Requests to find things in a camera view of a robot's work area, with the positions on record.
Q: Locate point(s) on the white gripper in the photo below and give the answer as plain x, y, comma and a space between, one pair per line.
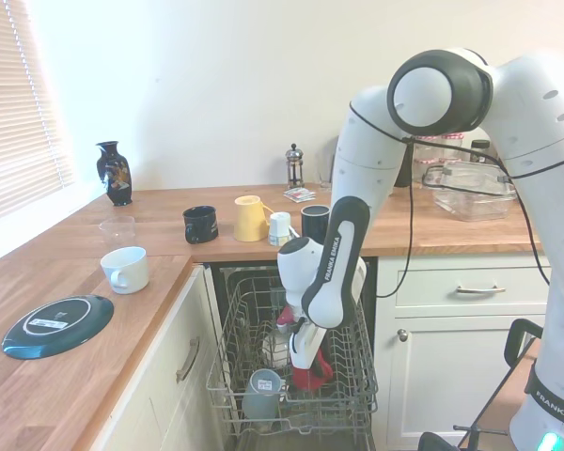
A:
305, 350

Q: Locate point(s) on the red mug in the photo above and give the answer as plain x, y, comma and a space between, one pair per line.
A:
303, 381

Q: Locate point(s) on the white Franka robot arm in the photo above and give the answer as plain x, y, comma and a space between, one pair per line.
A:
521, 117

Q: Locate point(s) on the grey mug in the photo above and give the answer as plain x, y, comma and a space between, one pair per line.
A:
258, 399

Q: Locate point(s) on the built-in dishwasher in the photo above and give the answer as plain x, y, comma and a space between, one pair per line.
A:
230, 270

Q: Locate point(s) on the dark cylindrical mug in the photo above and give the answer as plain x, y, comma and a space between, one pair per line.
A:
315, 223

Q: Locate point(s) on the small white mug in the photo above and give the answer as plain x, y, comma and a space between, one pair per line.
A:
279, 228

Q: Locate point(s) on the yellow mug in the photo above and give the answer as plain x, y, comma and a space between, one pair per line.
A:
249, 218

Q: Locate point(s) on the navy mug white print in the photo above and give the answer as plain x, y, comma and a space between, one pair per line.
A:
202, 225

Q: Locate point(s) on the wide white mug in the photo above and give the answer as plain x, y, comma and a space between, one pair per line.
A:
129, 272

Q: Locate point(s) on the white bowl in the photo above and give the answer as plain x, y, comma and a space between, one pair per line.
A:
275, 350

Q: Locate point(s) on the metal cabinet knob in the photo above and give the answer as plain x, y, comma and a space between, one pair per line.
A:
402, 335

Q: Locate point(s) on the white cabinet door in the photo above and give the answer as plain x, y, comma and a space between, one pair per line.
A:
451, 385

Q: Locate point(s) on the white drawer front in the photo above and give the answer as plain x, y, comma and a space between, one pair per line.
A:
427, 286
164, 357

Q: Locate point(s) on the black clamp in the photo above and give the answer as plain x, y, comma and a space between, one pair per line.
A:
434, 441
514, 338

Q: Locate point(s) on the red white sachet packets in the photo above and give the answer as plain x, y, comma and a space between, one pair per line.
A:
298, 194

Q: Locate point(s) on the clear drinking glass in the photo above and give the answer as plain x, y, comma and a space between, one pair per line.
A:
324, 171

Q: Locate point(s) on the glass French press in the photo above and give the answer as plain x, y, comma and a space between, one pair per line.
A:
294, 169

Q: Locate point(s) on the black shaker bottle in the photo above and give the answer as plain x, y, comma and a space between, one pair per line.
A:
402, 169

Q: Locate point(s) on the jar red checked lid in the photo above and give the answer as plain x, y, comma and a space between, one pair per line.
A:
427, 148
425, 170
451, 145

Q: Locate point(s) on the clear plastic storage container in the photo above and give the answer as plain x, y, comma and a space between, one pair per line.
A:
474, 204

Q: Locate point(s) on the clear lid dark rim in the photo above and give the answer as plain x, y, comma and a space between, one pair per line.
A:
465, 171

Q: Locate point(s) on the clear plastic cup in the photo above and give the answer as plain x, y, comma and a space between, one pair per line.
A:
117, 232

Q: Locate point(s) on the brown jar dark lid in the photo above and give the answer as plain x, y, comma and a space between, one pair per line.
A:
479, 151

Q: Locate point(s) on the dark teal plate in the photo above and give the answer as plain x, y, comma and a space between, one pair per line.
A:
56, 324

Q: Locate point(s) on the black painted vase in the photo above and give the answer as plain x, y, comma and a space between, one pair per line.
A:
115, 178

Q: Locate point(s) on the beige window blind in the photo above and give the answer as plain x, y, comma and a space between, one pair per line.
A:
9, 117

